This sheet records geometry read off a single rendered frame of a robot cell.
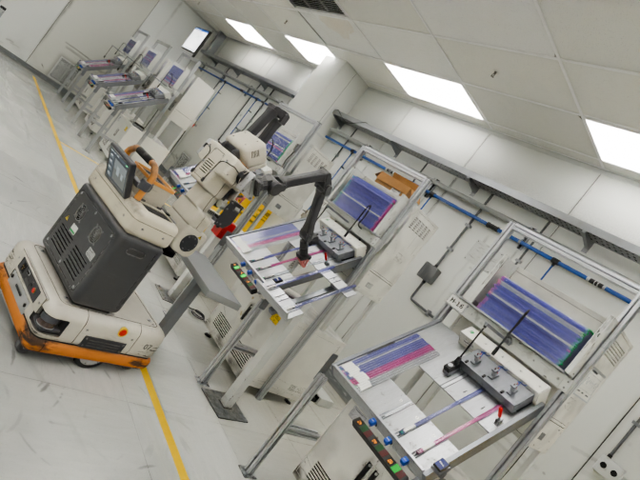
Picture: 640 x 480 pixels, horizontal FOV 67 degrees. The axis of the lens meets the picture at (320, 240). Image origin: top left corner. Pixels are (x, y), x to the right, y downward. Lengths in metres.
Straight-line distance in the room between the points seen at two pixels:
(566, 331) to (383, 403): 0.91
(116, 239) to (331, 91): 4.68
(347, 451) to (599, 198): 2.95
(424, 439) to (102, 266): 1.57
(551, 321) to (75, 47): 10.11
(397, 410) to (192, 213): 1.39
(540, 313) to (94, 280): 2.08
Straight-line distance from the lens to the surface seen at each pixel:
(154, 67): 8.70
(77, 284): 2.41
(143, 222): 2.27
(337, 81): 6.56
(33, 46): 11.16
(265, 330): 3.35
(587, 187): 4.65
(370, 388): 2.41
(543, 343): 2.56
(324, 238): 3.40
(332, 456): 2.79
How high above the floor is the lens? 1.28
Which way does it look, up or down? 3 degrees down
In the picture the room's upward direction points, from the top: 38 degrees clockwise
